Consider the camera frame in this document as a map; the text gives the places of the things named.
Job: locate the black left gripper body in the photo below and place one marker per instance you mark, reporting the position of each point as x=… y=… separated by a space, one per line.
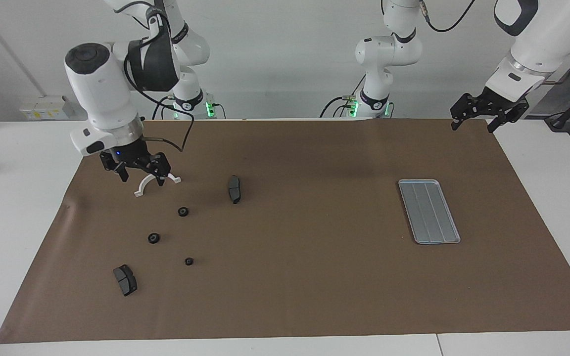
x=498 y=103

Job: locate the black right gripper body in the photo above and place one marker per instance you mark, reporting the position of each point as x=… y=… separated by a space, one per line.
x=131 y=154

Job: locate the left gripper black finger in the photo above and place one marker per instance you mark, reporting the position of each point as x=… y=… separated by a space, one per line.
x=512 y=112
x=467 y=106

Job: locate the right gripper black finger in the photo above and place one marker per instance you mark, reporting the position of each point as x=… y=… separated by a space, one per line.
x=112 y=163
x=161 y=168

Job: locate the large black bearing gear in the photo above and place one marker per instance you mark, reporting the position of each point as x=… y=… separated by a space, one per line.
x=154 y=238
x=183 y=211

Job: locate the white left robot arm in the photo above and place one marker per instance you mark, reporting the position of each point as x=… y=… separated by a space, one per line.
x=537 y=44

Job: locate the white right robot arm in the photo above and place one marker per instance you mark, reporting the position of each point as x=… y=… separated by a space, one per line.
x=102 y=94

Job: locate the grey metal tray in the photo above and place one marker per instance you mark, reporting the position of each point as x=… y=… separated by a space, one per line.
x=431 y=212

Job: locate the dark grey brake pad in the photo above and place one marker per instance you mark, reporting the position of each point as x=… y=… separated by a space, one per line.
x=234 y=188
x=125 y=281

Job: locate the brown table mat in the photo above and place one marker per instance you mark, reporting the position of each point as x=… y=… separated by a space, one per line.
x=285 y=296

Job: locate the white wall power strip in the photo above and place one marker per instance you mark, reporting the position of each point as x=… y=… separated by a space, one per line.
x=42 y=106

